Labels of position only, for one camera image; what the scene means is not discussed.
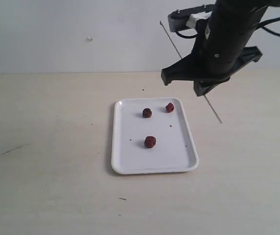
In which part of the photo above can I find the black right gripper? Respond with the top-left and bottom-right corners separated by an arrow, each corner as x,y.
161,19 -> 262,97

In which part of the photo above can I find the thin metal skewer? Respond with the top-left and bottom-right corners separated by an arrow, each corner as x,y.
159,21 -> 223,124

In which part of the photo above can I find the dark brown rounded block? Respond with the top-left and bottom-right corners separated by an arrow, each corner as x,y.
142,108 -> 152,118

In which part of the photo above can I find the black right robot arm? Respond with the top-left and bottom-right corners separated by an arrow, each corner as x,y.
161,0 -> 280,96

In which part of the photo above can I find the white plastic tray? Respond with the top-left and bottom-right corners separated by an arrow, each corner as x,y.
111,97 -> 199,175

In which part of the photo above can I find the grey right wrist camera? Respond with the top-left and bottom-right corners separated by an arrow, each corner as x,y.
167,4 -> 214,32

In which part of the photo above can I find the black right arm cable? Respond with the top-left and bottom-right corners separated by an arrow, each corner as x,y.
174,6 -> 280,40

